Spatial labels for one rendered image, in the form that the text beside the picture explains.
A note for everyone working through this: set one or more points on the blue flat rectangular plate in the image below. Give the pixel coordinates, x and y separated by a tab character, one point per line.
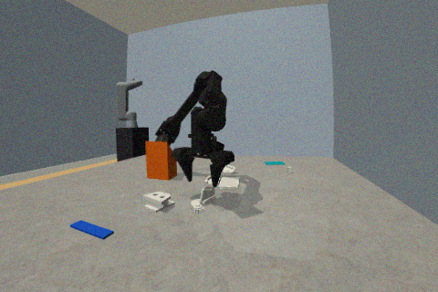
92	229

